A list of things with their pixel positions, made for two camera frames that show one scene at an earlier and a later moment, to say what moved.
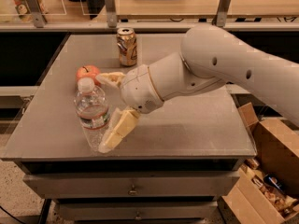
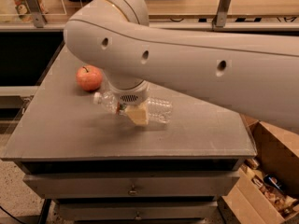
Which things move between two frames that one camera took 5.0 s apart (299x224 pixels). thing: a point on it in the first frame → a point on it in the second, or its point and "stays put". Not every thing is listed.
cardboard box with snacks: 267,188 stays put
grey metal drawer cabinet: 171,167 stays put
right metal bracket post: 220,19 stays put
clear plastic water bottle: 92,111 → 160,110
